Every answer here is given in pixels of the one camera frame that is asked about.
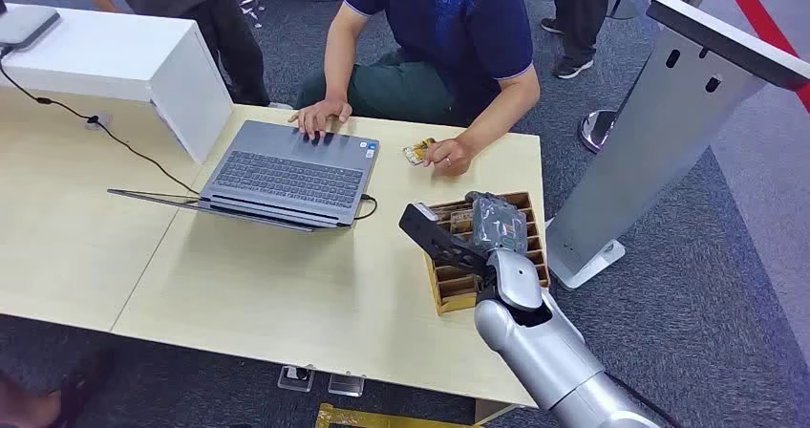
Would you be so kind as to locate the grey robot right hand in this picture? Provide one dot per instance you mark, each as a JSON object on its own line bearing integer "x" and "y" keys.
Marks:
{"x": 497, "y": 222}

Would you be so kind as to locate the person's right hand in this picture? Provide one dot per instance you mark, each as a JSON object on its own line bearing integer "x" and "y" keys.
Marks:
{"x": 323, "y": 112}

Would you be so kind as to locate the person's left hand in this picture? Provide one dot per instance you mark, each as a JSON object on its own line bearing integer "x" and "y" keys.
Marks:
{"x": 450, "y": 156}

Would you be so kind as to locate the yellow patterned card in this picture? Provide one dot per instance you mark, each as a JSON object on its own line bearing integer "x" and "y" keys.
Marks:
{"x": 417, "y": 151}

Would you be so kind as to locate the person's left forearm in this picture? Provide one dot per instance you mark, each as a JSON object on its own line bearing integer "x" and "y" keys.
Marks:
{"x": 506, "y": 112}

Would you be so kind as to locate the person's right forearm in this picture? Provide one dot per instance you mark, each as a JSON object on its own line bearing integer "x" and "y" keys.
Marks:
{"x": 345, "y": 52}

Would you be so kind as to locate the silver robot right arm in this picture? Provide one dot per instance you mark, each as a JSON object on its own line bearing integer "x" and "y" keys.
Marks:
{"x": 544, "y": 349}

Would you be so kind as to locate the card in wooden holder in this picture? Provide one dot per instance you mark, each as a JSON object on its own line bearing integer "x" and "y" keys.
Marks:
{"x": 462, "y": 221}

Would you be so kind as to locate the wooden slotted card holder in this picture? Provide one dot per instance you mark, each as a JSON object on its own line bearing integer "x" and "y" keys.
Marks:
{"x": 452, "y": 289}

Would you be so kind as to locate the seated person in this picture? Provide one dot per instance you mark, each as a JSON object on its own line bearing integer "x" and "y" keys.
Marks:
{"x": 443, "y": 26}

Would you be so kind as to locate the standing person in black trousers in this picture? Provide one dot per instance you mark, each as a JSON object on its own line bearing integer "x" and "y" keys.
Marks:
{"x": 209, "y": 26}

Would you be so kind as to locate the standing person with sneakers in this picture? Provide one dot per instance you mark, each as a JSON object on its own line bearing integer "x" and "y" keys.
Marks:
{"x": 579, "y": 14}

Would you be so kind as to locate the grey laptop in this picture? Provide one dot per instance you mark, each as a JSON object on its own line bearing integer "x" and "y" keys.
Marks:
{"x": 291, "y": 175}

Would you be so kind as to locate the silver kiosk stand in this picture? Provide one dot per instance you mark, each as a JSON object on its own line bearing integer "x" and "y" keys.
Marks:
{"x": 658, "y": 134}

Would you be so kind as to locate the white box cabinet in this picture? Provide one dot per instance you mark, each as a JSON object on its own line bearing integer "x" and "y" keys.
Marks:
{"x": 126, "y": 64}

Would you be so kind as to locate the clear acrylic stand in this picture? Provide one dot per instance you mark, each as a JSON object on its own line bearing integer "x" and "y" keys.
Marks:
{"x": 346, "y": 385}
{"x": 296, "y": 378}

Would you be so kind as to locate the grey flat device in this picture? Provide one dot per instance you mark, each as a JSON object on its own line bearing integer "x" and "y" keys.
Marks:
{"x": 22, "y": 25}

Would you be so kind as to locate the red barrier belt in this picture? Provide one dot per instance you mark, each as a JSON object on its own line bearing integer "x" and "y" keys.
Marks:
{"x": 759, "y": 20}

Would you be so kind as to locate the chrome stanchion post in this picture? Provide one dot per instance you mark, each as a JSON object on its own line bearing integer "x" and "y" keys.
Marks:
{"x": 598, "y": 131}

